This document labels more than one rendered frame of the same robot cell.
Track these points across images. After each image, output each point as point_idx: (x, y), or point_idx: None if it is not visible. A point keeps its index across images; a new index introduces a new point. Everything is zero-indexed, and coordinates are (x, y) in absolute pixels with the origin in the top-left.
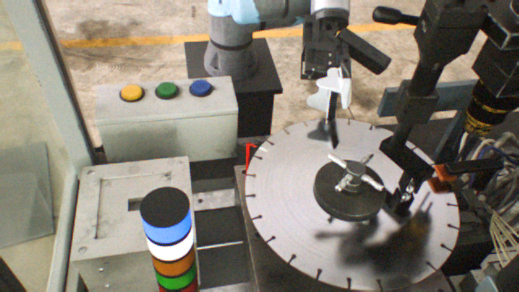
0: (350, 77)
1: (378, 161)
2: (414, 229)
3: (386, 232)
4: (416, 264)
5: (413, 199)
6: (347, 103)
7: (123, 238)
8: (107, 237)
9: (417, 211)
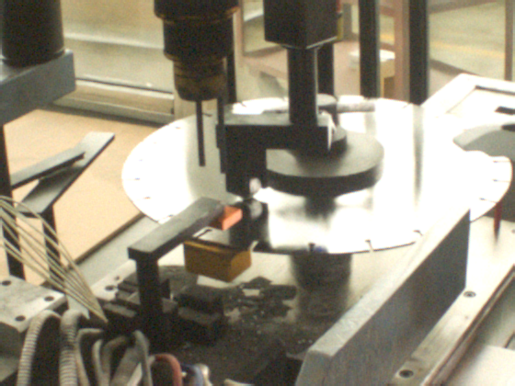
0: (503, 124)
1: (335, 203)
2: (187, 173)
3: (217, 154)
4: (153, 153)
5: (226, 195)
6: (458, 135)
7: (461, 94)
8: (474, 92)
9: (205, 187)
